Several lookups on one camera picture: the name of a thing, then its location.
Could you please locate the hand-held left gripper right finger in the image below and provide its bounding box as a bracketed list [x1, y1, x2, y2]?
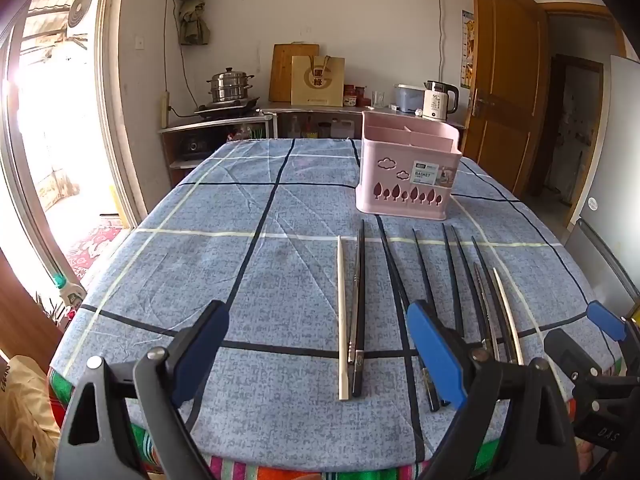
[406, 300, 581, 480]

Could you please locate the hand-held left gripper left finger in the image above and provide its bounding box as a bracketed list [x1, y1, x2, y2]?
[52, 300, 231, 480]

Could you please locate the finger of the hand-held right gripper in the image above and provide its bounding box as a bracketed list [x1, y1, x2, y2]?
[544, 329, 602, 386]
[586, 301, 640, 376]

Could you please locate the silver metal chopstick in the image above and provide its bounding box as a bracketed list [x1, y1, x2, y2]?
[473, 262, 502, 362]
[347, 240, 363, 367]

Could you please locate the black chopstick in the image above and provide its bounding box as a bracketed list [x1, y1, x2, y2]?
[376, 215, 442, 413]
[442, 223, 466, 339]
[412, 228, 453, 407]
[471, 236, 519, 364]
[351, 219, 366, 397]
[452, 225, 494, 352]

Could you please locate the white chopstick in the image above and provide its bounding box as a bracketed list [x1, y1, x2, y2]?
[337, 236, 349, 401]
[492, 267, 525, 366]

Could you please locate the pink plastic utensil basket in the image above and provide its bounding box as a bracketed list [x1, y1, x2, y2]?
[356, 111, 462, 221]

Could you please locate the blue plaid tablecloth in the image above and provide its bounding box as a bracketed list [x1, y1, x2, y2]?
[50, 137, 618, 476]

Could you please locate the colourful striped cloth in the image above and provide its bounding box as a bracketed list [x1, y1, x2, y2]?
[47, 367, 501, 480]

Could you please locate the red patterned rug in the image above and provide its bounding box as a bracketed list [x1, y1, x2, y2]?
[65, 225, 126, 286]

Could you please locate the white and green bottle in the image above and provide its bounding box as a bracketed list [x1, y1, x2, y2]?
[50, 272, 86, 306]

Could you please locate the grey refrigerator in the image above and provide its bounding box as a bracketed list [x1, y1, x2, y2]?
[565, 55, 640, 311]

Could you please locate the brown paper bag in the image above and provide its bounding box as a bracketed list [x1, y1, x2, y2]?
[0, 355, 63, 480]

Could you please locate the white electric kettle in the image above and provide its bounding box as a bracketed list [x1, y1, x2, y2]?
[421, 80, 460, 122]

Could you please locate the black induction cooker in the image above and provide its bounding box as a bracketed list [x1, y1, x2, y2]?
[194, 96, 261, 120]

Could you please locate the metal kitchen counter cabinet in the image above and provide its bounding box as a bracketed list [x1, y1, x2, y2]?
[159, 102, 468, 186]

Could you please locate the stainless steel steamer pot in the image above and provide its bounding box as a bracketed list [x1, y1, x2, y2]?
[206, 66, 256, 104]

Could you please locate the tan paper gift bag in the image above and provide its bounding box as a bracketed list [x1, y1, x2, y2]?
[291, 55, 346, 107]

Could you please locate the wooden cutting board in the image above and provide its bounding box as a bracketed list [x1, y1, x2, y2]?
[268, 43, 321, 103]

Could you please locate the green hanging cloth bag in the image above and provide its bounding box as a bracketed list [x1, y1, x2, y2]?
[172, 0, 211, 46]

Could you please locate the outdoor fan unit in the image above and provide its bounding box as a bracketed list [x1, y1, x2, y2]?
[65, 0, 96, 38]

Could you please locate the wall calendar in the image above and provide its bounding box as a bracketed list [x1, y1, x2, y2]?
[460, 10, 475, 90]

